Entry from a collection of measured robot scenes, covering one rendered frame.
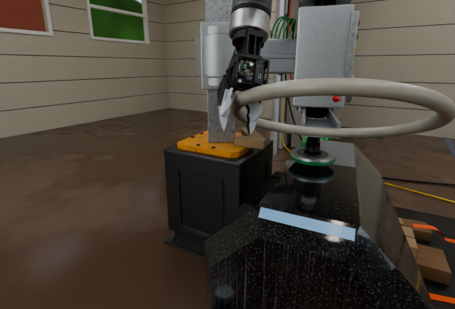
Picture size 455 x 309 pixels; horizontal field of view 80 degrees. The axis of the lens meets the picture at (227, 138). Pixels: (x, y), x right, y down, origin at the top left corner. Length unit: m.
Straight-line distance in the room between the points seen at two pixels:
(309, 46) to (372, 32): 5.13
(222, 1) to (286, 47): 0.49
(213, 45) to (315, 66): 0.72
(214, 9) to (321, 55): 0.84
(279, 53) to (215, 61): 0.42
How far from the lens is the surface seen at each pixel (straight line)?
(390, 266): 1.04
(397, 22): 6.35
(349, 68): 1.26
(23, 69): 6.60
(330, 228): 0.97
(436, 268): 2.23
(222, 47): 1.74
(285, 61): 1.87
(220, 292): 1.22
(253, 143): 1.77
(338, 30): 1.27
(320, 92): 0.48
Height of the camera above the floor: 1.30
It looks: 15 degrees down
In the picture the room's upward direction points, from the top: straight up
